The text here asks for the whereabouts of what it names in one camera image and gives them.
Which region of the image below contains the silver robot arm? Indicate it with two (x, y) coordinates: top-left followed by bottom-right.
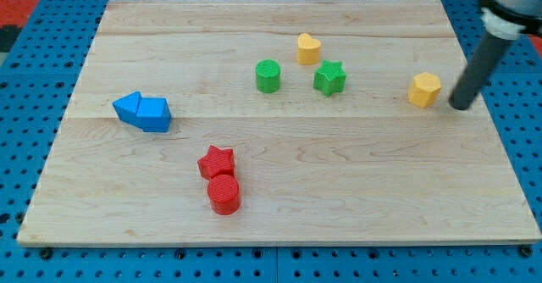
(479, 0), (541, 41)

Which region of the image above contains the blue cube block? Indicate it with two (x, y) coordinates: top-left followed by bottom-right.
(135, 97), (171, 132)

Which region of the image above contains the wooden board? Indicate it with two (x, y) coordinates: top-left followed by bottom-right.
(18, 0), (541, 247)

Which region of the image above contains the green cylinder block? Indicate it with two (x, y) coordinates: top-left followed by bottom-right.
(255, 59), (280, 93)

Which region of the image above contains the red star block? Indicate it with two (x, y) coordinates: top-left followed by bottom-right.
(197, 145), (235, 180)

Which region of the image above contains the red cylinder block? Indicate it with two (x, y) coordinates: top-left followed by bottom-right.
(207, 175), (241, 215)

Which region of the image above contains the green star block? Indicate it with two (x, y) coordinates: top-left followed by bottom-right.
(313, 60), (346, 97)

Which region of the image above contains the yellow heart block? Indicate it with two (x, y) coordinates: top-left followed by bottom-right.
(296, 33), (322, 65)

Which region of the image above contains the blue triangle block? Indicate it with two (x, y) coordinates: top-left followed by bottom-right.
(113, 92), (141, 127)

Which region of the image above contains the yellow hexagon block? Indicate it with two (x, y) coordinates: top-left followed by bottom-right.
(407, 72), (442, 108)

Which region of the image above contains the dark grey pointer rod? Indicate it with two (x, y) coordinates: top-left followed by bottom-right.
(448, 31), (513, 110)

